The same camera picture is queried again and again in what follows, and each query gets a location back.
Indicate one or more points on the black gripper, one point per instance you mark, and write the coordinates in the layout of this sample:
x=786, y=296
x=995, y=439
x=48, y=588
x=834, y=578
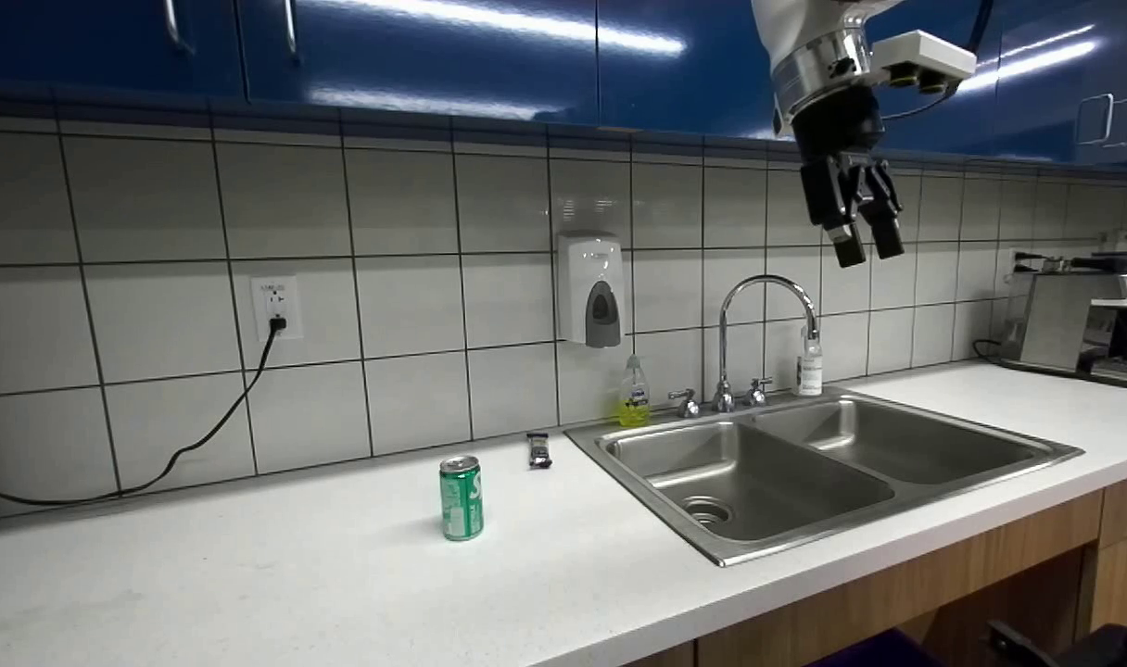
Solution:
x=839, y=125

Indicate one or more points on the green sprite can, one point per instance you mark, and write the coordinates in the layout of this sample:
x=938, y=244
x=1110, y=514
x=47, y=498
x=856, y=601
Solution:
x=460, y=501

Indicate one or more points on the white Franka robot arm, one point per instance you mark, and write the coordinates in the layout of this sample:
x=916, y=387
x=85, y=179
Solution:
x=803, y=23

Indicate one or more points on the stainless steel double sink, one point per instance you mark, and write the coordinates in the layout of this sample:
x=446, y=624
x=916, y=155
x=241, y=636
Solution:
x=773, y=475

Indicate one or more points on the clear pump soap bottle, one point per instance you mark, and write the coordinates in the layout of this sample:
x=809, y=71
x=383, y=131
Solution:
x=809, y=367

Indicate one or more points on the chrome gooseneck faucet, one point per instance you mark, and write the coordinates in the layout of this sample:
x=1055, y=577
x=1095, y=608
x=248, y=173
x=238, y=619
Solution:
x=724, y=336

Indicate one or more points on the silver coffee machine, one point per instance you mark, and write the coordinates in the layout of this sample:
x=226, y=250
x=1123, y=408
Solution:
x=1070, y=320

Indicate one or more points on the yellow dish soap bottle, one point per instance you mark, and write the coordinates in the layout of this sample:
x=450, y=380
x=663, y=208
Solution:
x=631, y=408

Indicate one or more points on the wooden lower cabinets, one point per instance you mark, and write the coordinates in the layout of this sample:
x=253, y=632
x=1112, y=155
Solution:
x=1032, y=557

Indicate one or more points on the small black countertop object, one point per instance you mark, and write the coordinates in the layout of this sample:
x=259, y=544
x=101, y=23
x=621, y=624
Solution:
x=539, y=449

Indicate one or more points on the blue upper cabinets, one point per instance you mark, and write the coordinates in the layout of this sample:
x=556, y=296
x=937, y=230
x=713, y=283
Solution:
x=463, y=62

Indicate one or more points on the blue chair seat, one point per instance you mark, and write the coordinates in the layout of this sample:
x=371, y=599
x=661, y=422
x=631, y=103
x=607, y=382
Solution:
x=880, y=651

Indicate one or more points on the black chair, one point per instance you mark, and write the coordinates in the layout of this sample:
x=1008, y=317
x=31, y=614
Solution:
x=1085, y=646

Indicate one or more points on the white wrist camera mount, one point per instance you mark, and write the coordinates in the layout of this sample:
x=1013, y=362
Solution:
x=919, y=57

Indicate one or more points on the white wall soap dispenser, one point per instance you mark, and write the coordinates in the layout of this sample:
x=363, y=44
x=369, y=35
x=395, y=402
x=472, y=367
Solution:
x=586, y=292

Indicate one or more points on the white wall power outlet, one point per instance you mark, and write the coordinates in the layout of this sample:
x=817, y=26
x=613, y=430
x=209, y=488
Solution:
x=275, y=302

